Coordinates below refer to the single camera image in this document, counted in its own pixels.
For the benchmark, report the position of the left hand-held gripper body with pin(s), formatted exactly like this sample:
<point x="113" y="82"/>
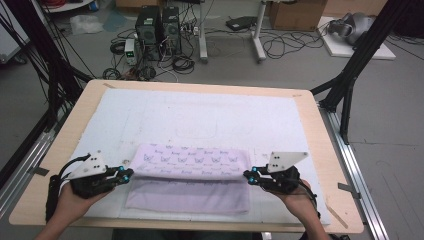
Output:
<point x="91" y="166"/>

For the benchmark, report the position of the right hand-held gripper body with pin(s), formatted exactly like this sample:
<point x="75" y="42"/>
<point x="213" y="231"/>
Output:
<point x="285" y="161"/>

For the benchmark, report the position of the pale pink towel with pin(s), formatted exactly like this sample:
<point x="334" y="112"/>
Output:
<point x="190" y="180"/>

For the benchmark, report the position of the person's right hand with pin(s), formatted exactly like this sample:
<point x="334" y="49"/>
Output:
<point x="298" y="201"/>

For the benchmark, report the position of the person's left hand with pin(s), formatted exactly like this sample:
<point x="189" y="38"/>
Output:
<point x="75" y="206"/>

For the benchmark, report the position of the black tape strip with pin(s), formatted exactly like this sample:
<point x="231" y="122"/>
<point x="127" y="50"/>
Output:
<point x="39" y="171"/>
<point x="348" y="189"/>

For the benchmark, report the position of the white foam mat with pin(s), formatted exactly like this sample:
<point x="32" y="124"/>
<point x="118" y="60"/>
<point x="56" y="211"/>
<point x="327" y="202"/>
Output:
<point x="200" y="116"/>

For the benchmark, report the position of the white bench power supply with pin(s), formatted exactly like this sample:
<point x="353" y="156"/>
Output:
<point x="130" y="51"/>

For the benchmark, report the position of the white floor board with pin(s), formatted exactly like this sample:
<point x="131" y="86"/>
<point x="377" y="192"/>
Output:
<point x="343" y="50"/>

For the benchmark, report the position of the white desk leg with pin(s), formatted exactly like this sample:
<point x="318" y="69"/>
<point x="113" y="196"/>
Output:
<point x="202" y="36"/>
<point x="258" y="36"/>

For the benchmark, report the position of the wide black computer tower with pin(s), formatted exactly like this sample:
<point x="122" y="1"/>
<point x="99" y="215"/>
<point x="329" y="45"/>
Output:
<point x="148" y="31"/>

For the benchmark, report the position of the clear plastic bag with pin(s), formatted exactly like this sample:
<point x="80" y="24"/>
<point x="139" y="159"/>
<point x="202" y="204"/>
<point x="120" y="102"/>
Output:
<point x="85" y="24"/>

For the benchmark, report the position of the flat black device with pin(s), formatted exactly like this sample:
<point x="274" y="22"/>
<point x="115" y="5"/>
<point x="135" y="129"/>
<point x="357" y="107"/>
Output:
<point x="240" y="22"/>

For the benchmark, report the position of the teal plastic sheet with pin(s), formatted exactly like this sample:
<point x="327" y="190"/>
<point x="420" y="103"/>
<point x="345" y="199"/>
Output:
<point x="115" y="21"/>

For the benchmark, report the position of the brown cardboard box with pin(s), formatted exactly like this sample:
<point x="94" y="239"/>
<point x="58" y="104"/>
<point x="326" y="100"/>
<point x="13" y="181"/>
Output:
<point x="296" y="15"/>

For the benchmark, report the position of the narrow black computer tower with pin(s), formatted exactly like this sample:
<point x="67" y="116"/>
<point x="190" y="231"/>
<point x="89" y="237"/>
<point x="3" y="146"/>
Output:
<point x="171" y="30"/>

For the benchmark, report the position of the grey helmet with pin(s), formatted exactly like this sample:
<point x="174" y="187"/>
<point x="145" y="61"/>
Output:
<point x="355" y="26"/>

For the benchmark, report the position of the aluminium rail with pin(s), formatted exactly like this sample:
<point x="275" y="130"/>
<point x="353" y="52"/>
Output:
<point x="360" y="183"/>
<point x="26" y="166"/>

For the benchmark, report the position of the black metal frame stand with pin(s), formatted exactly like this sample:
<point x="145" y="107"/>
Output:
<point x="50" y="60"/>
<point x="363" y="50"/>

